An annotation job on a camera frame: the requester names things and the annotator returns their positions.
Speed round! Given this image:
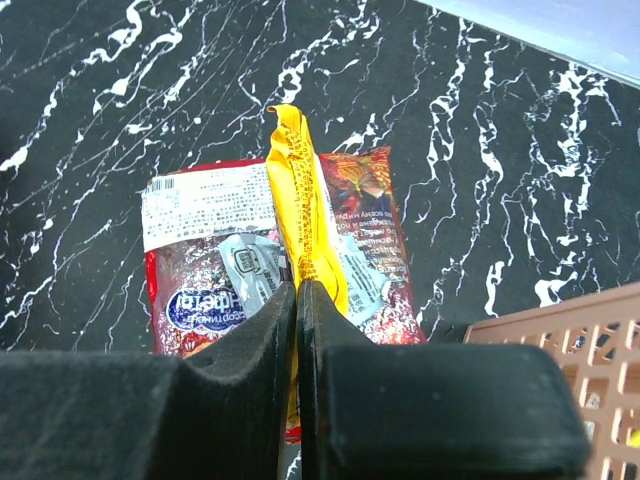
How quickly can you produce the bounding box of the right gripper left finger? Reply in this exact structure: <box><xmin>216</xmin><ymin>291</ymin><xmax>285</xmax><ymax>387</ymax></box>
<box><xmin>1</xmin><ymin>283</ymin><xmax>296</xmax><ymax>479</ymax></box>

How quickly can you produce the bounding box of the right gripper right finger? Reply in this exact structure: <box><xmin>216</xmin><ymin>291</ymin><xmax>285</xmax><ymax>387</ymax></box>
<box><xmin>297</xmin><ymin>280</ymin><xmax>591</xmax><ymax>479</ymax></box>

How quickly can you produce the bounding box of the yellow snack packet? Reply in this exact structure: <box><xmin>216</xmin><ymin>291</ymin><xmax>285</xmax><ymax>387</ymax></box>
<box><xmin>264</xmin><ymin>103</ymin><xmax>351</xmax><ymax>444</ymax></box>

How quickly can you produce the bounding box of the red cookie snack bag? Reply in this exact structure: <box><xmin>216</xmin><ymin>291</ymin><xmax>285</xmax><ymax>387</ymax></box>
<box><xmin>142</xmin><ymin>147</ymin><xmax>425</xmax><ymax>357</ymax></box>

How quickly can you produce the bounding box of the grey foil snack packet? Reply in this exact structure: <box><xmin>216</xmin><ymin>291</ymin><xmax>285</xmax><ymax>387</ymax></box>
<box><xmin>218</xmin><ymin>233</ymin><xmax>389</xmax><ymax>326</ymax></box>

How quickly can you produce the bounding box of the peach plastic desk organizer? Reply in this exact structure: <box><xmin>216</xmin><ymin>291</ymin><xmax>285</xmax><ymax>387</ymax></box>
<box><xmin>464</xmin><ymin>283</ymin><xmax>639</xmax><ymax>479</ymax></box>

